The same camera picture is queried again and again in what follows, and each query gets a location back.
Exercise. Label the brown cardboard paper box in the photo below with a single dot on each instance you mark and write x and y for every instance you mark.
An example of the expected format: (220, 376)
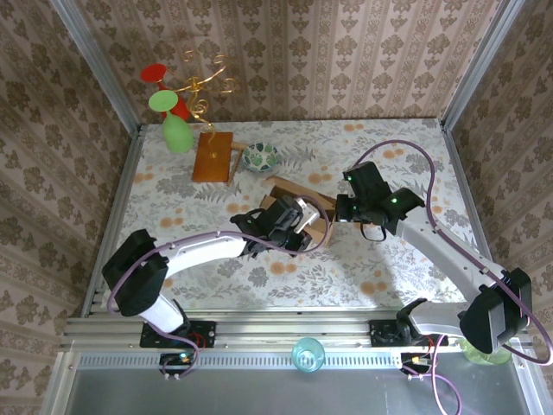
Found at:
(283, 186)

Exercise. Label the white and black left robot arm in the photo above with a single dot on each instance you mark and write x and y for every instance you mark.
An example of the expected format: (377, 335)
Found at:
(203, 255)

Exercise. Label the floral tablecloth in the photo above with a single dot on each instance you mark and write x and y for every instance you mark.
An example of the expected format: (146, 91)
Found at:
(302, 294)

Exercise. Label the leaf patterned ceramic bowl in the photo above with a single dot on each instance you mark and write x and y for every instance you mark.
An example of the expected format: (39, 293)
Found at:
(259, 157)

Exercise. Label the light wooden stick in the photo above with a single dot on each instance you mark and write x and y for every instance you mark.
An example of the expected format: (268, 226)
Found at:
(238, 148)

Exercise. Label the brown wooden base board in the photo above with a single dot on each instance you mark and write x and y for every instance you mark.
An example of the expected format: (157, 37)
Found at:
(211, 166)

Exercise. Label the teal plastic cup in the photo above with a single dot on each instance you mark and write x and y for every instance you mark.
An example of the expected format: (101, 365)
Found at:
(307, 354)

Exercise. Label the perforated metal strip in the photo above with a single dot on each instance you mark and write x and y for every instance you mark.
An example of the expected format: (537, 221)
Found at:
(242, 360)

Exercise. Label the green plastic wine glass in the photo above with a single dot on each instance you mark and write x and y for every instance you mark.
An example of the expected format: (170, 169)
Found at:
(177, 134)

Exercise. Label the grey metal sheet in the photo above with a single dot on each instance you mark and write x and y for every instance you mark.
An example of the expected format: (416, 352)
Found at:
(276, 393)

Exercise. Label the small black connector board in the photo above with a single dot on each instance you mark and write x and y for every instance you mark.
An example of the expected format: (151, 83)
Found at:
(412, 361)
(175, 361)

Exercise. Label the green plastic cup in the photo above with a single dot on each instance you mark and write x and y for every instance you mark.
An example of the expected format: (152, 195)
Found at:
(473, 356)

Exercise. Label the red plastic wine glass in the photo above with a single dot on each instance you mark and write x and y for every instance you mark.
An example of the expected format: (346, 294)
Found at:
(153, 72)

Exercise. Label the aluminium frame cross rail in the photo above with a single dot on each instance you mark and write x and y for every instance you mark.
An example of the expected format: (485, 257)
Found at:
(281, 328)

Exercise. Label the aluminium frame side rail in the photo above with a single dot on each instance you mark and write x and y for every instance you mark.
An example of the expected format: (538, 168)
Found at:
(461, 173)
(125, 181)

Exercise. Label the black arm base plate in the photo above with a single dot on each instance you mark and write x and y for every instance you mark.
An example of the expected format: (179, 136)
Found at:
(380, 335)
(207, 335)

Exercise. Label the aluminium frame post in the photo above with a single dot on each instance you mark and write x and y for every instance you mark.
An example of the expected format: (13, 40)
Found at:
(97, 65)
(479, 65)

